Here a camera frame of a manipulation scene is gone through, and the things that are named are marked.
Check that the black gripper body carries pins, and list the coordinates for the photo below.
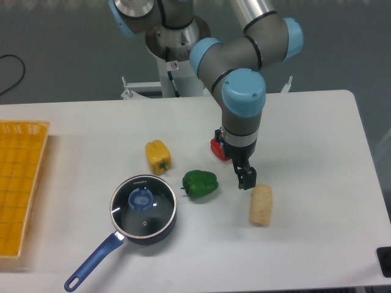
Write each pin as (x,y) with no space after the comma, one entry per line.
(237,148)

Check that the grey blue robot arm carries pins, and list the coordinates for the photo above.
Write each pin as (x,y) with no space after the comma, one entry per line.
(242,94)

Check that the glass lid with blue knob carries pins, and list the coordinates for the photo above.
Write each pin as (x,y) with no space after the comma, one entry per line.
(144,209)

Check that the red bell pepper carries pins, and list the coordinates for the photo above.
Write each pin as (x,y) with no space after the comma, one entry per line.
(216,148)

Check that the beige bread roll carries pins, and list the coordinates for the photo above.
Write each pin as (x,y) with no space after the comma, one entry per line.
(261,202)

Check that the green bell pepper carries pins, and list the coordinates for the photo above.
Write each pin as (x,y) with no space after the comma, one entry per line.
(199,183)

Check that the yellow bell pepper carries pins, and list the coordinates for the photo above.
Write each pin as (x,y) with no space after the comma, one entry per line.
(158,157)

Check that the dark blue saucepan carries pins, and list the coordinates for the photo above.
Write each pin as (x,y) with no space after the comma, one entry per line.
(112,242)

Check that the black device at table edge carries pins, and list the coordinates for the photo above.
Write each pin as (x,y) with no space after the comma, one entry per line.
(383,254)

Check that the yellow woven basket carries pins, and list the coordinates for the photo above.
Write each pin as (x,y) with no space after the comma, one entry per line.
(22,147)

